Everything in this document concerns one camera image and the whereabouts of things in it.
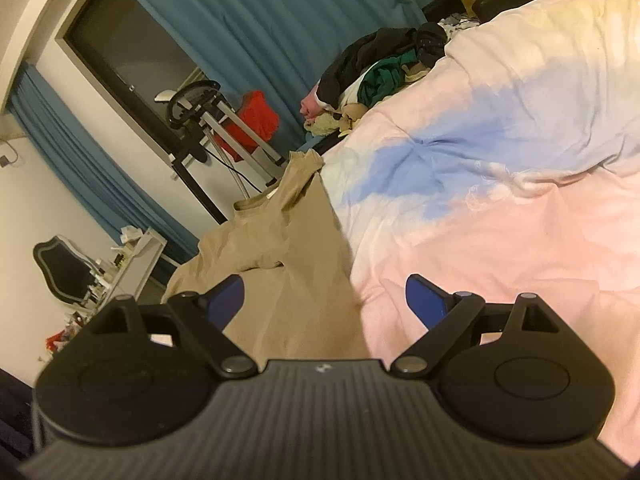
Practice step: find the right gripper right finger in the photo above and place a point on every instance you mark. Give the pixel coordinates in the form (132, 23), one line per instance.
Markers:
(451, 321)

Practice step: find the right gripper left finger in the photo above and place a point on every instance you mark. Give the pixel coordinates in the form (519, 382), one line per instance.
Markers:
(202, 318)

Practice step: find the tan t-shirt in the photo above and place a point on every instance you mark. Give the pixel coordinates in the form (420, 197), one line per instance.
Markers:
(287, 246)

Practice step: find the pile of clothes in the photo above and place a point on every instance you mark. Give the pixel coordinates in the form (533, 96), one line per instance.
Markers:
(369, 71)

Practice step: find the white dressing table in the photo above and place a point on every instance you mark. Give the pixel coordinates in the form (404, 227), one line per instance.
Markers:
(126, 274)

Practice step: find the black framed mirror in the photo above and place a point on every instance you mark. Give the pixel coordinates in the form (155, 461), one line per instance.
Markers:
(69, 276)

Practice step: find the pastel duvet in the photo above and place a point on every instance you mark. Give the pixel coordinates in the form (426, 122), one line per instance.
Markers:
(512, 167)

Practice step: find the blue curtain left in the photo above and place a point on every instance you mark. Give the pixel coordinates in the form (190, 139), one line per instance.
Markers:
(109, 195)

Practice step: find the blue curtain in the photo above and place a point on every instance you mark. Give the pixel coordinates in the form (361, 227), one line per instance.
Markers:
(109, 195)
(280, 47)

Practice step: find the red cloth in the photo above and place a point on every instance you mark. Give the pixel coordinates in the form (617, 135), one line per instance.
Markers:
(258, 115)

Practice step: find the blue curtain right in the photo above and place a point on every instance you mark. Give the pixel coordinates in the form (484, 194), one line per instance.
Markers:
(280, 47)

